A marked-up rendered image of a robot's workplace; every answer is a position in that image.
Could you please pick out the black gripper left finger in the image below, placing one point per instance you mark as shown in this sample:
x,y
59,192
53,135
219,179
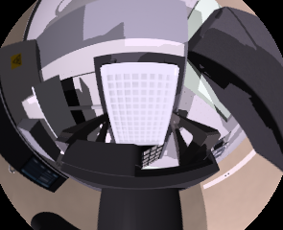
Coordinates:
x,y
81,130

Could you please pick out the white microplate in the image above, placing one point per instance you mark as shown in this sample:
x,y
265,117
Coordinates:
x,y
151,126

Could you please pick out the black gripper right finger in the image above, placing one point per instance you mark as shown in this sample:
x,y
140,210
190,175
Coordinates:
x,y
204,138

